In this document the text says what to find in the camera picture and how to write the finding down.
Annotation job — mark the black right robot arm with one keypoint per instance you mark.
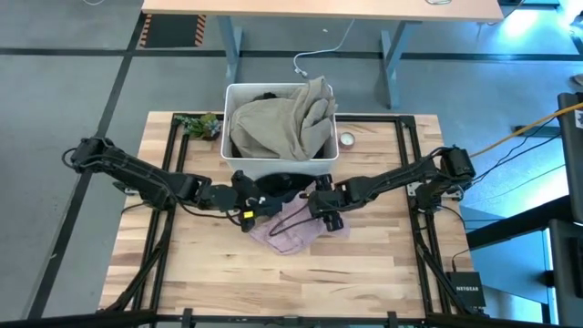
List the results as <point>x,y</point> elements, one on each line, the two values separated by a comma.
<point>391,180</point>

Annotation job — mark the black Netgear router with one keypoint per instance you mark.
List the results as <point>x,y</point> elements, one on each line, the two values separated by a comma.
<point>465,289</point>

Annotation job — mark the black garment with white print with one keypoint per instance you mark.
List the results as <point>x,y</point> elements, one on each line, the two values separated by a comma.
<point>282,184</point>

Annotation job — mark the white woven plastic laundry basket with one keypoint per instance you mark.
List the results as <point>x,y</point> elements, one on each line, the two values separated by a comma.
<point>273,167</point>

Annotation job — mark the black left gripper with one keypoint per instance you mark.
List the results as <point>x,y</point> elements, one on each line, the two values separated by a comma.
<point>223,198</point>

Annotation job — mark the small round candle jar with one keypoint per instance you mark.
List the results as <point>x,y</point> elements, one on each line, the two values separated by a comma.
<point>346,140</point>

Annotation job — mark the black cabinet with white sticker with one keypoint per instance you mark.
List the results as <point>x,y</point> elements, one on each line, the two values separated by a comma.
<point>571,159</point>

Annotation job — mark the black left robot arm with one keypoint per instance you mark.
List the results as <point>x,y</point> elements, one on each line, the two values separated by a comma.
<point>136,175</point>

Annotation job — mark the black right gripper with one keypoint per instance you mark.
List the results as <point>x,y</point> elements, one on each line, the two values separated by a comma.
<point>325,200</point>

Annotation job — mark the plain black garment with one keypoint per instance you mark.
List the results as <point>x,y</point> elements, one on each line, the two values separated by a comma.
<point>266,96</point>

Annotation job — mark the cream beige garment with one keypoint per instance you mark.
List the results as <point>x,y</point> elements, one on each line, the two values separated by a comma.
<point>278,127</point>

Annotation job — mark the black mat with hazard stripes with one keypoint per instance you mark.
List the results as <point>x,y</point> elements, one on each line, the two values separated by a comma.
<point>173,31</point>

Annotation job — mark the wooden desk with grey legs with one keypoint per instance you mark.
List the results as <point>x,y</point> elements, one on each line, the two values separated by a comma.
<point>319,9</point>

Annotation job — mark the pink shirt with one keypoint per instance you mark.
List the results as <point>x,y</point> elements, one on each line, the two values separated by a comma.
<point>291,237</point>

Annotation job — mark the small potted green plant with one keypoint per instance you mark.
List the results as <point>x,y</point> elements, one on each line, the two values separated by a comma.
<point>202,126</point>

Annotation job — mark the black diagonal beam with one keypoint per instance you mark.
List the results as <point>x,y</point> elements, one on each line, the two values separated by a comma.
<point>514,223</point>

